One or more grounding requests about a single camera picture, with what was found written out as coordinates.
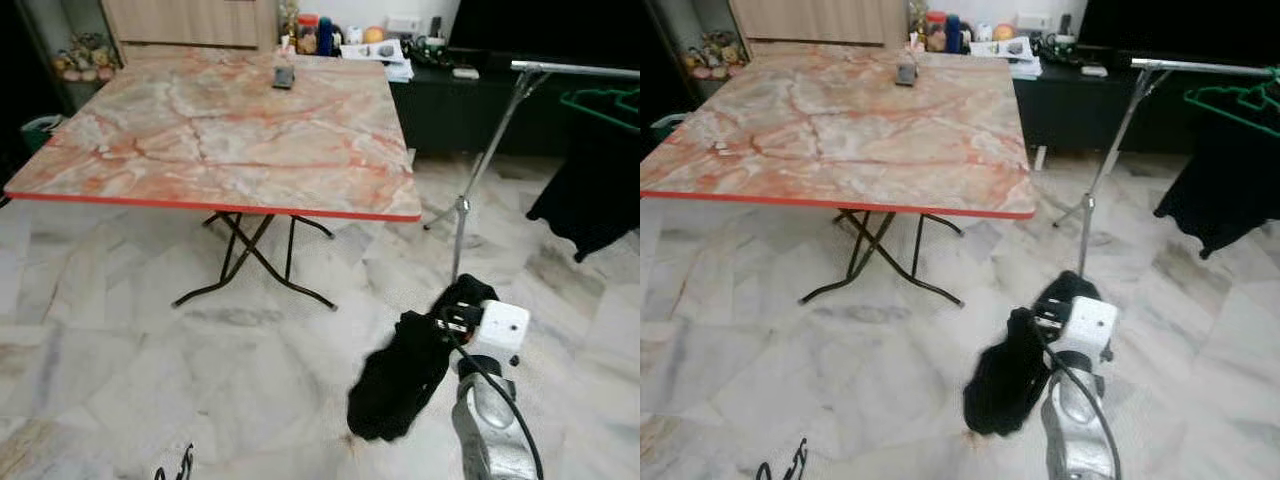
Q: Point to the pile of plush toys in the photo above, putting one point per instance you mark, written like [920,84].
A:
[715,58]
[88,60]

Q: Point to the black flat television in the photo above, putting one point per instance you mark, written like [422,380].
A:
[1180,25]
[545,25]

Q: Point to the black TV console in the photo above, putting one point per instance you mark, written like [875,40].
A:
[500,110]
[1120,105]

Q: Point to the black ribbed garment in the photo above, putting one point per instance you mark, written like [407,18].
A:
[410,370]
[1015,370]

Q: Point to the green basket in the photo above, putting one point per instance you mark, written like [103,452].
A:
[665,128]
[40,132]

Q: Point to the white blue round plush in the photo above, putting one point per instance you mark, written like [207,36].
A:
[352,35]
[983,33]

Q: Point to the blue water bottle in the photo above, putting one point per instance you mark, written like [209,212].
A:
[953,32]
[325,35]

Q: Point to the marble folding table red edge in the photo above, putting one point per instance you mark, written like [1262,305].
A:
[220,140]
[840,140]

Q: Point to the silver metal clothes rack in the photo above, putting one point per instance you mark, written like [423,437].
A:
[570,69]
[1200,67]

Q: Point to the green plastic hanger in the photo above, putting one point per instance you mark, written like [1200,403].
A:
[600,107]
[1235,103]

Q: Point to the orange red round plush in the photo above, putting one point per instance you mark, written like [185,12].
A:
[373,35]
[1003,32]

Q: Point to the stack of white papers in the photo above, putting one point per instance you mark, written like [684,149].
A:
[380,62]
[1008,60]

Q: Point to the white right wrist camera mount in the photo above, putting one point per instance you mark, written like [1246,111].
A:
[500,325]
[1090,325]

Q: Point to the green white mug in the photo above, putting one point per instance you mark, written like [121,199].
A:
[430,47]
[1060,45]

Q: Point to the small white box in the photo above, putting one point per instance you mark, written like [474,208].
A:
[1094,70]
[465,72]

